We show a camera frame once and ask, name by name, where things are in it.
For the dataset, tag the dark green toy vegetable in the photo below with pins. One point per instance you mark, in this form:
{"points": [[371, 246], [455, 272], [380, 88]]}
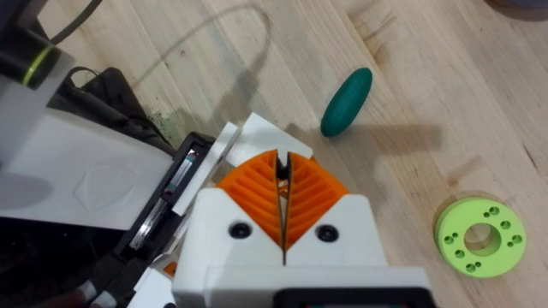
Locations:
{"points": [[346, 102]]}

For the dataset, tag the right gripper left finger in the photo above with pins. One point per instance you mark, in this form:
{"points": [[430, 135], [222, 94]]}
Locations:
{"points": [[222, 222]]}

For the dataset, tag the green disc with holes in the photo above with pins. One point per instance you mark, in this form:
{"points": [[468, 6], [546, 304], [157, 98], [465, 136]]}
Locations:
{"points": [[479, 237]]}

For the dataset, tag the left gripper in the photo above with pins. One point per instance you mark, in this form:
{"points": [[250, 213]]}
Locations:
{"points": [[85, 171]]}

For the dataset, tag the orange wedge finger of the left gripper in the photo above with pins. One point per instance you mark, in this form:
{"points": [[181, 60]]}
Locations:
{"points": [[150, 291]]}

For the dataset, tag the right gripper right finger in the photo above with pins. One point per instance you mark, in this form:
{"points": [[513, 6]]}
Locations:
{"points": [[338, 222]]}

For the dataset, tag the bare white finger of the left gripper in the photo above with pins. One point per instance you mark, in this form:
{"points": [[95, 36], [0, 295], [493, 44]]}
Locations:
{"points": [[265, 134]]}

